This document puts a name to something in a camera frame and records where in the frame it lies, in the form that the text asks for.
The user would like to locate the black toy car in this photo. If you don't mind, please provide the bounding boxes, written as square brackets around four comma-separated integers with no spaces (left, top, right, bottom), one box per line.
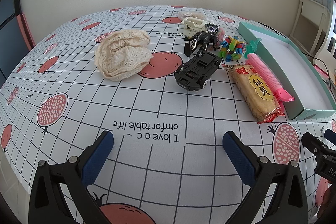
[175,50,221,93]

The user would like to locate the dark grey cabinet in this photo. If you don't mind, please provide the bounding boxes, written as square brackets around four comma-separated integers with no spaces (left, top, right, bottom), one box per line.
[0,0,20,80]

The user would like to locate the pink bed frame edge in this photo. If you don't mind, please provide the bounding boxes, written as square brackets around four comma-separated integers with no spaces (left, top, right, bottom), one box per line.
[17,13,36,49]

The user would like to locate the rice cracker snack packet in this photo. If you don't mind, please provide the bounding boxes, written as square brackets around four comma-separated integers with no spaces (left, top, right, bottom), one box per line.
[222,64,285,124]

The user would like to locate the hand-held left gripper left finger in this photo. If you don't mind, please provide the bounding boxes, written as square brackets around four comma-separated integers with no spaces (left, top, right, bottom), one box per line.
[28,131,114,224]

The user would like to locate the teal shallow box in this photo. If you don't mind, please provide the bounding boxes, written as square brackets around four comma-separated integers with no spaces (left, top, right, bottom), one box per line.
[238,21,336,120]

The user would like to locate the teal plastic hair clip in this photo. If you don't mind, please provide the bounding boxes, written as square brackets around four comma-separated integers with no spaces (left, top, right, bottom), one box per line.
[245,38,263,58]

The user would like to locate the black cable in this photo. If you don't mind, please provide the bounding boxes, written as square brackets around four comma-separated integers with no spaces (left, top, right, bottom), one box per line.
[256,21,336,88]

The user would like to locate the pink ribbon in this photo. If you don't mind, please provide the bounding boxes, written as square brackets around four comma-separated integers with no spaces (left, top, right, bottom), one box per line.
[314,64,330,79]

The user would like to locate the colourful plastic link toy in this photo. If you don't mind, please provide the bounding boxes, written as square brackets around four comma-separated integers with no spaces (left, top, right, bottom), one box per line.
[217,35,246,62]

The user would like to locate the white wooden shelf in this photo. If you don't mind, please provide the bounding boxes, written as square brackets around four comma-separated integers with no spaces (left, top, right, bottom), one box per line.
[289,0,331,54]

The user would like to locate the black action figure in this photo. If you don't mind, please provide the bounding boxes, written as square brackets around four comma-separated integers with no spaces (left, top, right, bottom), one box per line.
[184,23,219,58]

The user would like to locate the pink hair roller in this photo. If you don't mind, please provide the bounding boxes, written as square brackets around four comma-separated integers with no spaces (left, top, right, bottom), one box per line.
[245,53,295,103]

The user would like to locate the pomegranate print grid bedsheet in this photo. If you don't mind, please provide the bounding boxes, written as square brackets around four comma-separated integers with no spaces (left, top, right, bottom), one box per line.
[0,5,336,224]

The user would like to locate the cream plastic clip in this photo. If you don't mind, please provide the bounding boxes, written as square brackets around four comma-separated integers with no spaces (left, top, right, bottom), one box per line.
[181,16,206,33]

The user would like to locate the person's right hand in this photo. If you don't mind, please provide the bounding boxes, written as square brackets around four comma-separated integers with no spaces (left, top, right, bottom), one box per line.
[316,186,336,219]

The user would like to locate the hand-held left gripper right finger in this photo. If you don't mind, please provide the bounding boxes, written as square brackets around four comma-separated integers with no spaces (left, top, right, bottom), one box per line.
[223,131,309,224]

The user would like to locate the bag of cotton swabs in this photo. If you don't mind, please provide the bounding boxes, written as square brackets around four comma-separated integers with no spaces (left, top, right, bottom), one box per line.
[175,11,216,25]

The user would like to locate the cream lace cloth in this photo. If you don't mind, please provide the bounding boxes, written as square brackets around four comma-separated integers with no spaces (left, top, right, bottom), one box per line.
[94,29,154,82]

